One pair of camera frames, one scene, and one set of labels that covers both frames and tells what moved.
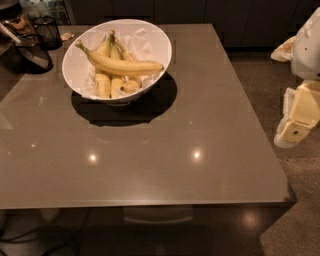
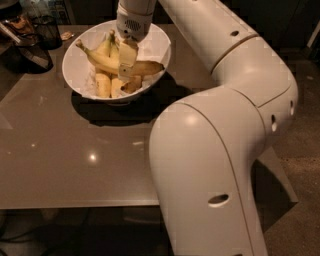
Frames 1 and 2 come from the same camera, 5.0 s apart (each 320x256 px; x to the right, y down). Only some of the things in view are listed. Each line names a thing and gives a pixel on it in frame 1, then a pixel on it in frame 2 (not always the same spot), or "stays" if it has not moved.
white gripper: (307, 53) -> (134, 27)
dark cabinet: (247, 25) stays
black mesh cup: (48, 32) stays
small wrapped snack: (67, 36) stays
